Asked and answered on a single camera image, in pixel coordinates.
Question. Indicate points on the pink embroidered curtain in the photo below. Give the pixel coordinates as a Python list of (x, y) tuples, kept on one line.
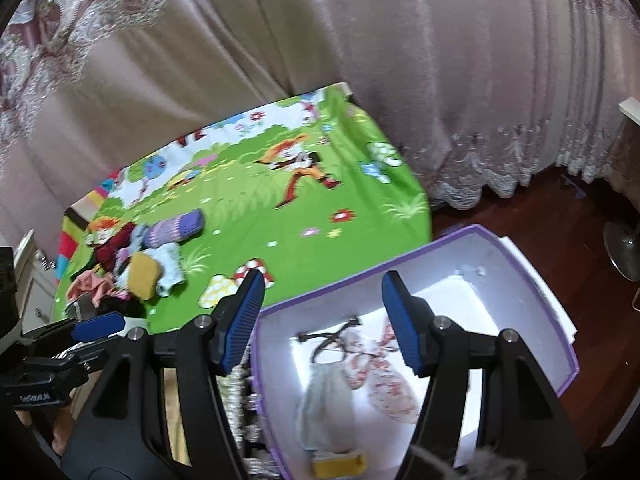
[(350, 35)]

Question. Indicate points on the yellow sock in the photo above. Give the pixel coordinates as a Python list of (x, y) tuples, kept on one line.
[(142, 275)]

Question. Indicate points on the white nightstand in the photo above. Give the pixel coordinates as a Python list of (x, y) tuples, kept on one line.
[(30, 280)]

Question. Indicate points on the grey pig plush toy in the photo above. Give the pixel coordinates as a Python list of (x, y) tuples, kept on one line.
[(175, 227)]

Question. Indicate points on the yellow soft item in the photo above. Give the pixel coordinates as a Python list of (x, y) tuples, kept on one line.
[(340, 465)]

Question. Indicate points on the pink fluffy cloth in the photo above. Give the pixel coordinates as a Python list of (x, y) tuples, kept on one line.
[(92, 282)]

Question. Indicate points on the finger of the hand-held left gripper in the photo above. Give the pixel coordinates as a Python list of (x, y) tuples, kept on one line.
[(75, 360), (97, 325)]

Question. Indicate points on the light blue cloth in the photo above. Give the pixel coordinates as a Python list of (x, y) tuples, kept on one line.
[(325, 410)]

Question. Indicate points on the red fluffy scarf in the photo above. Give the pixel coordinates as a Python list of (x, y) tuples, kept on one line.
[(115, 247)]

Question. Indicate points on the cartoon printed green mat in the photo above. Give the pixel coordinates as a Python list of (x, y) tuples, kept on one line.
[(250, 200)]

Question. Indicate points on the round fan base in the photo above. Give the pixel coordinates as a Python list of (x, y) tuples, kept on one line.
[(622, 252)]

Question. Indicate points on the floral fabric bow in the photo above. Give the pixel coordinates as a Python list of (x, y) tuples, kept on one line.
[(390, 395)]

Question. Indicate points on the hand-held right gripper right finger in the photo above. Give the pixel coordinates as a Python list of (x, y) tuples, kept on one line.
[(400, 325)]

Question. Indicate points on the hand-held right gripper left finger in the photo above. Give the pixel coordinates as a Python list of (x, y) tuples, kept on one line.
[(245, 320)]

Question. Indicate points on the light blue sock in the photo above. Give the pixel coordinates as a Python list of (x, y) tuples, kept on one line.
[(170, 260)]

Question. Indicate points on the dark cloth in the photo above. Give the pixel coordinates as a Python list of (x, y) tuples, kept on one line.
[(122, 305)]

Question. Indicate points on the white furniture edge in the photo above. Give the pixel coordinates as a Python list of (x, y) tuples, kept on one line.
[(631, 110)]

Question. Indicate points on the purple storage box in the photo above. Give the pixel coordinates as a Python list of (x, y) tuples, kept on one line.
[(450, 270)]

